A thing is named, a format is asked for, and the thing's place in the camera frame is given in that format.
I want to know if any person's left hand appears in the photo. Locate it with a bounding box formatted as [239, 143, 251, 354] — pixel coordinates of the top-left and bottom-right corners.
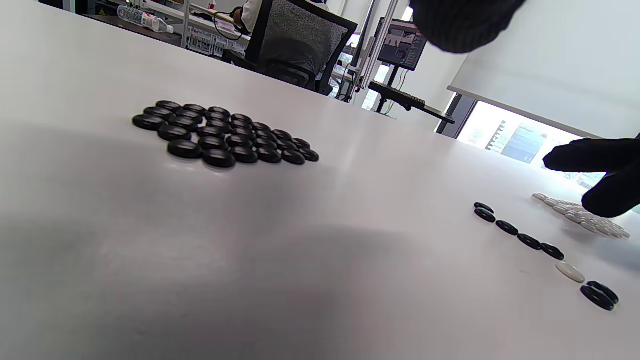
[409, 0, 527, 54]

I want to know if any person's right hand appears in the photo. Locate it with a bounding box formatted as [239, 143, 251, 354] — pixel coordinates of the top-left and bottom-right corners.
[542, 133, 640, 219]

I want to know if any group of white go stones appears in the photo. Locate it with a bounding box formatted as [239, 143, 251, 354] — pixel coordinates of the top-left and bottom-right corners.
[531, 192, 632, 240]

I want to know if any pile of mixed go stones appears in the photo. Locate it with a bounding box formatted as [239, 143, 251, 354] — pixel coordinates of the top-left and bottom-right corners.
[473, 201, 620, 312]

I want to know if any group of black go stones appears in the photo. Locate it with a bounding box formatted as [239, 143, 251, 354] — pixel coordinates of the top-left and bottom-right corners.
[132, 100, 321, 169]

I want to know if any black computer monitor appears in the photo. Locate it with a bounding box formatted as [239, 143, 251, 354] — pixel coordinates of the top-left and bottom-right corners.
[376, 19, 429, 72]

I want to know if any aluminium profile stand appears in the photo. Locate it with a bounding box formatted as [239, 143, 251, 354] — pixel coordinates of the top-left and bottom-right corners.
[350, 0, 402, 103]

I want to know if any black desk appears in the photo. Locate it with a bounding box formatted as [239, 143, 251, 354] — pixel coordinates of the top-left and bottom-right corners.
[368, 81, 456, 125]

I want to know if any black keyboard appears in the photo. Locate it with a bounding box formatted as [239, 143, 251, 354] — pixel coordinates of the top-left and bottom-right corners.
[368, 81, 426, 112]

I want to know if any white roller blind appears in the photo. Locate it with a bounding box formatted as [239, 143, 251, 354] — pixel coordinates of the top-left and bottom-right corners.
[447, 0, 640, 140]

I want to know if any black mesh office chair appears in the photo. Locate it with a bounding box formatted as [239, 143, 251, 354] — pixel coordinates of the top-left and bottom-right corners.
[221, 0, 359, 96]

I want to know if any cluttered background desk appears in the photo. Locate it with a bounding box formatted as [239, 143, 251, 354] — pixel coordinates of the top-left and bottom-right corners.
[140, 0, 252, 59]

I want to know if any small brown side table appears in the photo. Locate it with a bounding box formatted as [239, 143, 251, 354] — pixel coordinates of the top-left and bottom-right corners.
[82, 14, 183, 47]

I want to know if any clear plastic water bottle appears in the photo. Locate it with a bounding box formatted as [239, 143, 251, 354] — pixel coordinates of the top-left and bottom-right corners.
[117, 5, 175, 35]

